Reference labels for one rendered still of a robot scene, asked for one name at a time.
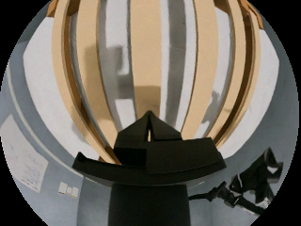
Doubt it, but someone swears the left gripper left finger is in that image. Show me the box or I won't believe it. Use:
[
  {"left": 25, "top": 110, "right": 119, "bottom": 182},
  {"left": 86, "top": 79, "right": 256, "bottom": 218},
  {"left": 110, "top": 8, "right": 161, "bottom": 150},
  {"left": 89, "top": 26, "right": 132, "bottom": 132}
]
[{"left": 116, "top": 110, "right": 150, "bottom": 142}]

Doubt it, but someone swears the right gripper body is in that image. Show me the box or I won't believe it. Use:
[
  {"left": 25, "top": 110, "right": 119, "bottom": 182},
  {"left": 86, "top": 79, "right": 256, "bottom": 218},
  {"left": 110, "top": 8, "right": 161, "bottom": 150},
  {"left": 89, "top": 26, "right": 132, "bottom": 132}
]
[{"left": 240, "top": 152, "right": 272, "bottom": 195}]

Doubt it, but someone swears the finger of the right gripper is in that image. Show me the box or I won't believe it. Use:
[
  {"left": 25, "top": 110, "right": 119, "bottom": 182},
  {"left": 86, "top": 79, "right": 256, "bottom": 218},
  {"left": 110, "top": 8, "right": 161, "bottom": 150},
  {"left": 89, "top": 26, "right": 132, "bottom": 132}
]
[
  {"left": 264, "top": 147, "right": 278, "bottom": 173},
  {"left": 229, "top": 174, "right": 241, "bottom": 197}
]

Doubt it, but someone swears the brown wooden bed frame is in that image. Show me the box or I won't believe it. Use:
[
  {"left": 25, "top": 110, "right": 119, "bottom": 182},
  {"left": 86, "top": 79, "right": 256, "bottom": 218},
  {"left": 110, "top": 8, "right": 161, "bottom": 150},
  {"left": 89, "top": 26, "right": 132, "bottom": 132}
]
[{"left": 46, "top": 0, "right": 263, "bottom": 165}]

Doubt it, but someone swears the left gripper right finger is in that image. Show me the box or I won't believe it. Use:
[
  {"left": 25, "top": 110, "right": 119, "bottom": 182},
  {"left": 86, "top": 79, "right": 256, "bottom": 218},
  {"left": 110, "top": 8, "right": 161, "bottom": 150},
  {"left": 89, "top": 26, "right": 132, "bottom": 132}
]
[{"left": 150, "top": 110, "right": 183, "bottom": 142}]

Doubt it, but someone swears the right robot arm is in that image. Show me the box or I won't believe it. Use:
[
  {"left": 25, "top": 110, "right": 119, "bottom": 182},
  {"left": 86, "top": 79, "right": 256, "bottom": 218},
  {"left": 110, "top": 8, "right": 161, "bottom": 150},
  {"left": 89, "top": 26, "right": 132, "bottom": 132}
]
[{"left": 214, "top": 162, "right": 283, "bottom": 218}]

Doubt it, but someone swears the tan wooden slat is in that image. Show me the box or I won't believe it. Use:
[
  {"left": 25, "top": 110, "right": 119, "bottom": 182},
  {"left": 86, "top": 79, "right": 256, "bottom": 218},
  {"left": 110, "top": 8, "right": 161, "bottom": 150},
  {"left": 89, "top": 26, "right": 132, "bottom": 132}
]
[
  {"left": 215, "top": 10, "right": 261, "bottom": 150},
  {"left": 181, "top": 0, "right": 218, "bottom": 139},
  {"left": 76, "top": 0, "right": 118, "bottom": 148},
  {"left": 205, "top": 0, "right": 246, "bottom": 139},
  {"left": 52, "top": 0, "right": 116, "bottom": 163},
  {"left": 131, "top": 0, "right": 162, "bottom": 119}
]

